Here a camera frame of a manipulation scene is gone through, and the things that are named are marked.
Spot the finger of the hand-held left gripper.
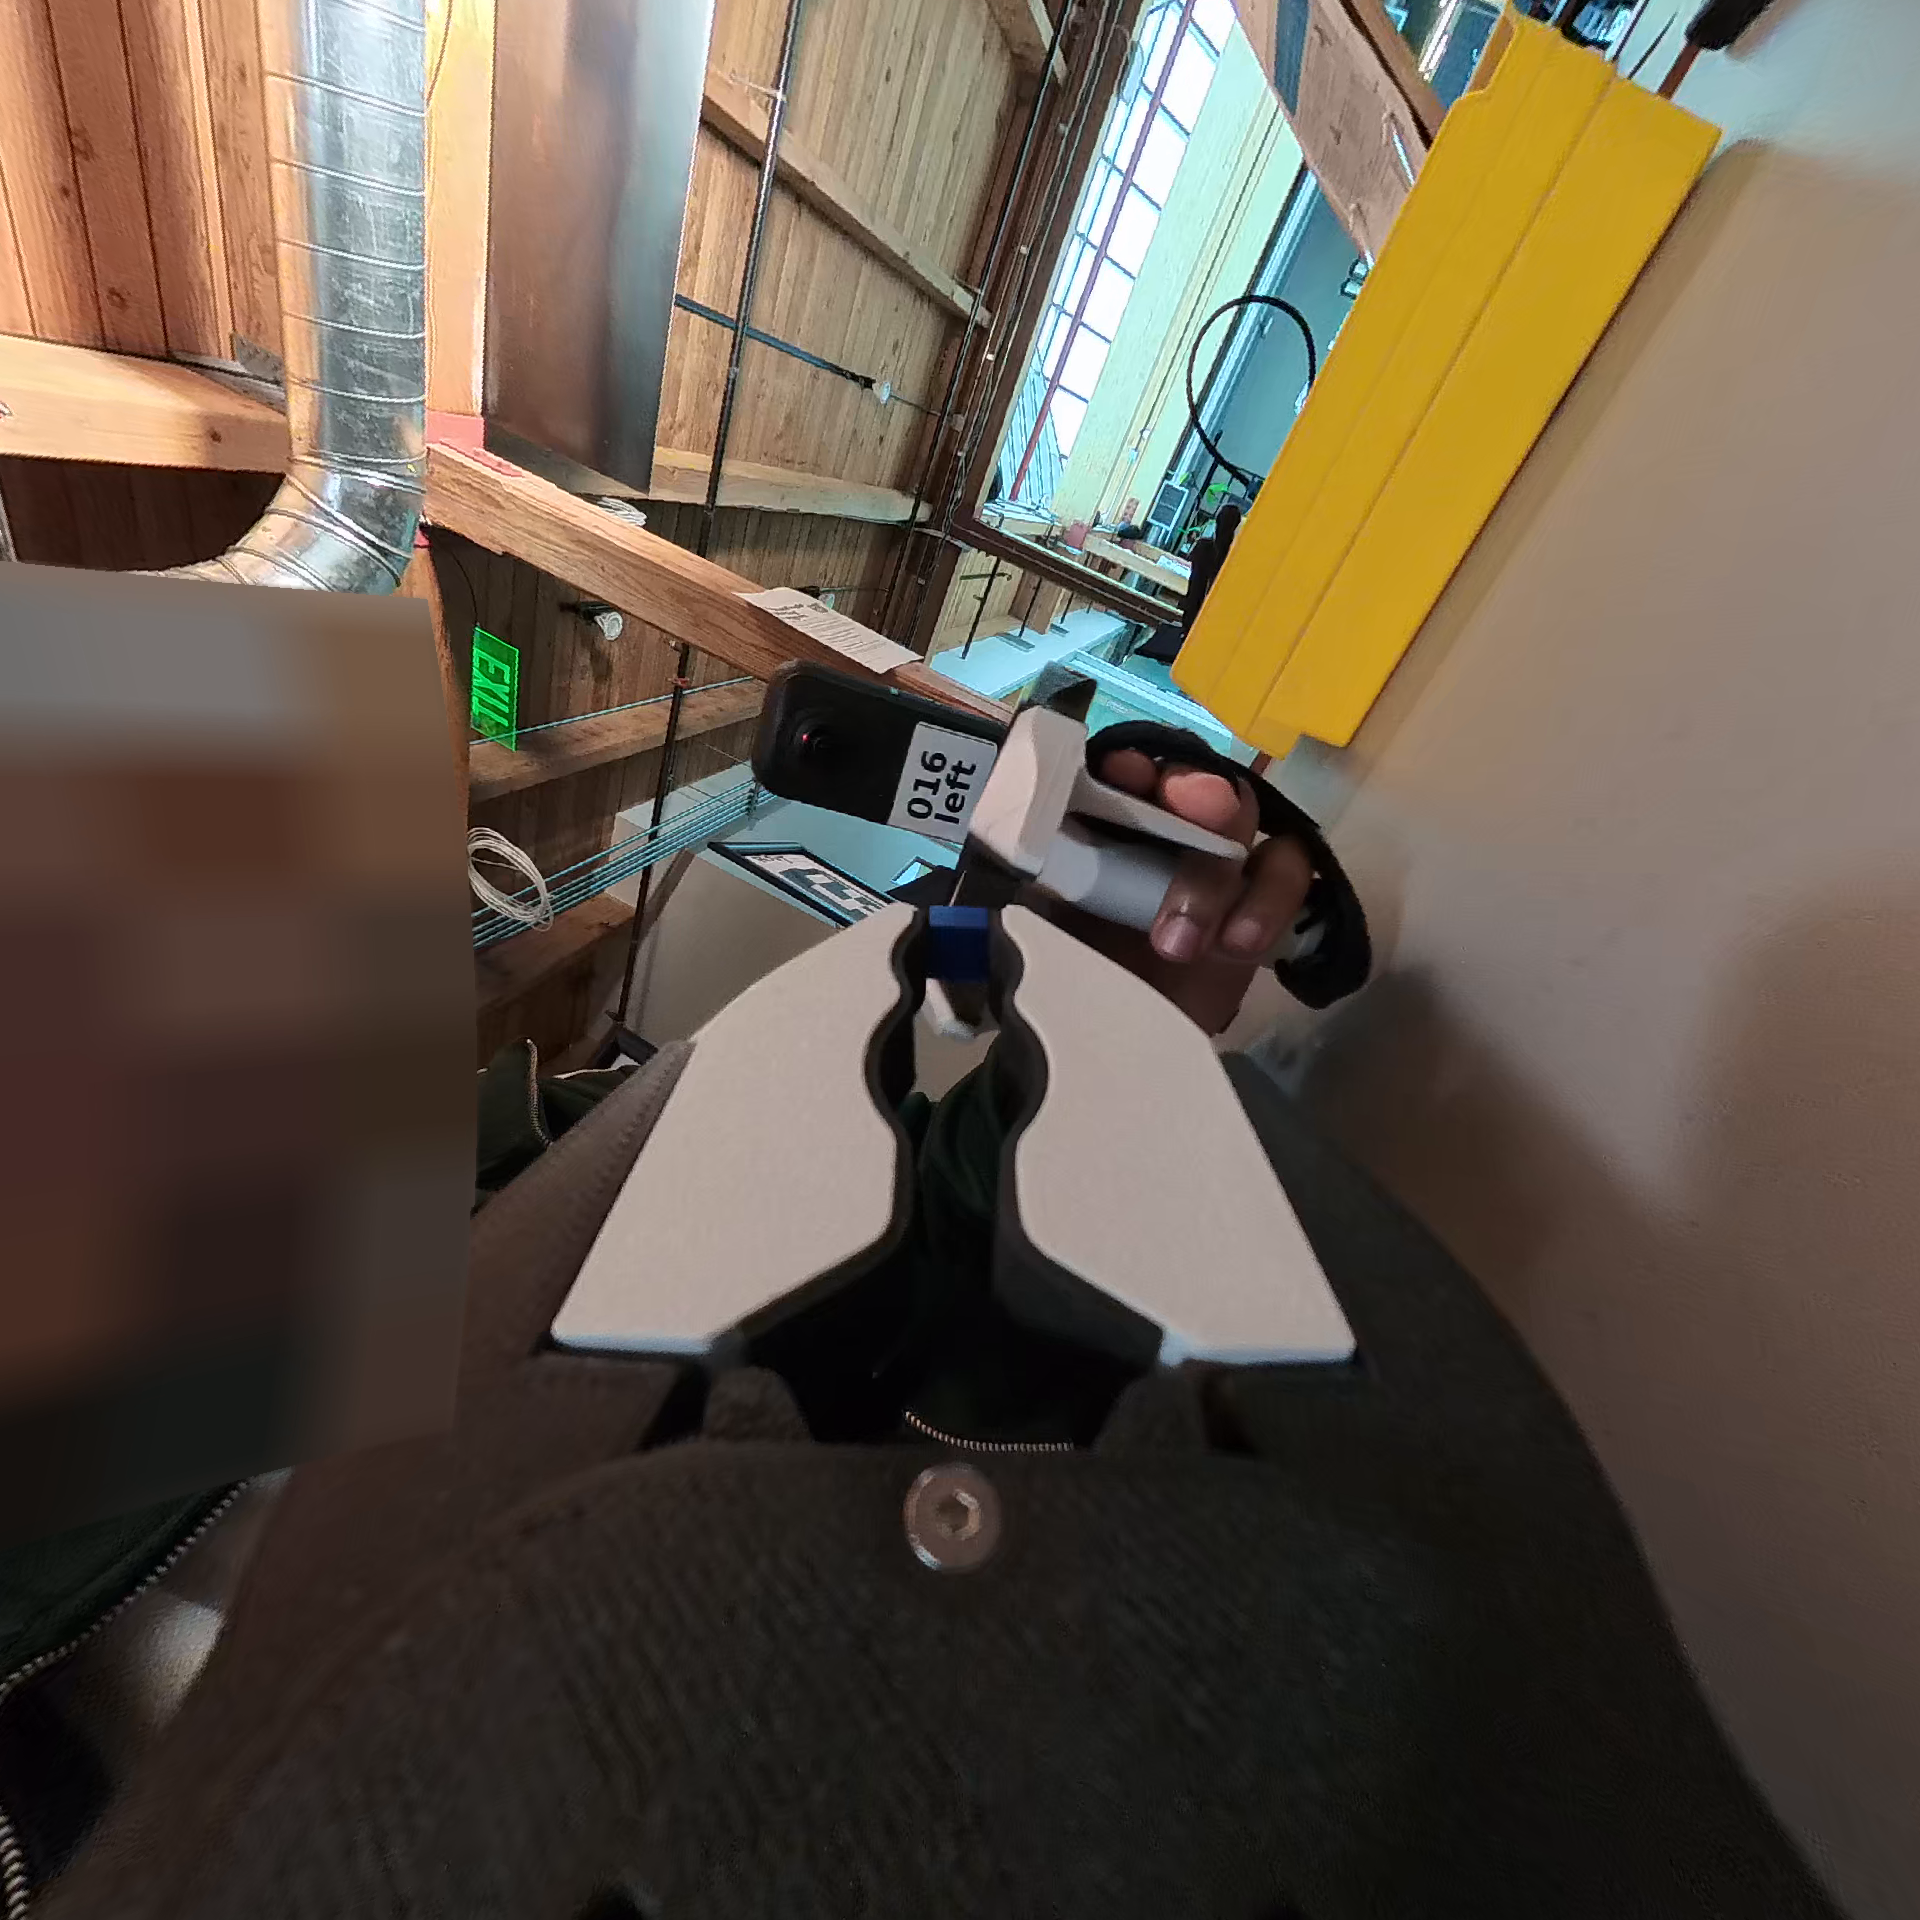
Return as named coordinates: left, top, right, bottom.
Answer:
left=975, top=700, right=1088, bottom=899

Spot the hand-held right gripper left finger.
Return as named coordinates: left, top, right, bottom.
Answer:
left=547, top=915, right=920, bottom=1365

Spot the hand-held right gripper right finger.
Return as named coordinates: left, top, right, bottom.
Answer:
left=997, top=913, right=1359, bottom=1369

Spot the yellow plastic bin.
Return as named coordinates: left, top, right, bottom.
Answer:
left=1169, top=17, right=1723, bottom=758

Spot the person's left hand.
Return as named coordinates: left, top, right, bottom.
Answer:
left=1101, top=750, right=1307, bottom=1039

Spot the white paper notice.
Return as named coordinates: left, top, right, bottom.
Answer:
left=743, top=586, right=923, bottom=673

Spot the large framed marker poster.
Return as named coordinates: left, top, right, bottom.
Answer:
left=704, top=839, right=962, bottom=942

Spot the skylight window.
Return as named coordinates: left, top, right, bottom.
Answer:
left=982, top=0, right=1248, bottom=519

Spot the wooden post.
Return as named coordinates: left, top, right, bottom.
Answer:
left=423, top=442, right=1022, bottom=725

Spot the coil of white wire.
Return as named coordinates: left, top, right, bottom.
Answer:
left=463, top=825, right=558, bottom=925

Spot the black cable hoop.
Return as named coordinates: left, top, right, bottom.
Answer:
left=1183, top=292, right=1325, bottom=484

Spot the rectangular metal duct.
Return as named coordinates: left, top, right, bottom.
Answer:
left=479, top=0, right=715, bottom=500

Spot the round spiral metal duct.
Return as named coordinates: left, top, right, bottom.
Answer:
left=135, top=0, right=437, bottom=594

